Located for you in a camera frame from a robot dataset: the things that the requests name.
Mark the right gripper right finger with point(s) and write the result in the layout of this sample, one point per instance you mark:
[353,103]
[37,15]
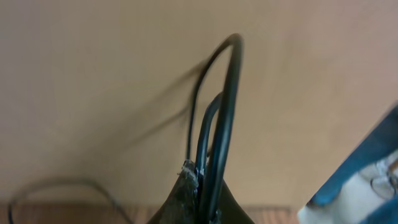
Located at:
[226,210]

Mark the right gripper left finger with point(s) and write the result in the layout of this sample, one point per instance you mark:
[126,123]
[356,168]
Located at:
[181,205]

